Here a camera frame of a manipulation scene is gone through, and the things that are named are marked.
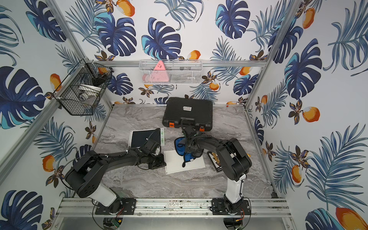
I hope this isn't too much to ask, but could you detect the white drawing tablet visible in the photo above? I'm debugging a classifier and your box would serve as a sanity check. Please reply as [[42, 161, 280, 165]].
[[128, 128, 165, 148], [164, 150, 206, 174]]

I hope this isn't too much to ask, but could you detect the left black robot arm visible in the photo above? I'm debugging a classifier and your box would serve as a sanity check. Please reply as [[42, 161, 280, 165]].
[[65, 128, 166, 214]]

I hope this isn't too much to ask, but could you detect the pink triangular card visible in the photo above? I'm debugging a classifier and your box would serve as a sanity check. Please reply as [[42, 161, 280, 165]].
[[146, 60, 170, 83]]

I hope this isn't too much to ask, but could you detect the black wire basket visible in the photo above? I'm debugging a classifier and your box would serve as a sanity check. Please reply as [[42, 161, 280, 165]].
[[52, 59, 114, 116]]

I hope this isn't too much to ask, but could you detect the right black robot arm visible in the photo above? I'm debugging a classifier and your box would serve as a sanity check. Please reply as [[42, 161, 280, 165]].
[[180, 119, 252, 215]]

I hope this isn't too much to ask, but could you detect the blue grey microfibre cloth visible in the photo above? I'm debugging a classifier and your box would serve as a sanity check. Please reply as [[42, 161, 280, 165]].
[[174, 137, 196, 168]]

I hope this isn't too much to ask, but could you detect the black plastic tool case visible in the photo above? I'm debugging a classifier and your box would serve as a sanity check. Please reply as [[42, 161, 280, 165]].
[[162, 97, 213, 131]]

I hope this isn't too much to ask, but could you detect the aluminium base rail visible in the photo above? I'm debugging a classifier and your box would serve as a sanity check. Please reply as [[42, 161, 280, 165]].
[[56, 198, 291, 218]]

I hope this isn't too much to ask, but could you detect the white mesh wall basket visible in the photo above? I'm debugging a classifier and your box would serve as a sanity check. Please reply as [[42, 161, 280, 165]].
[[139, 59, 203, 84]]

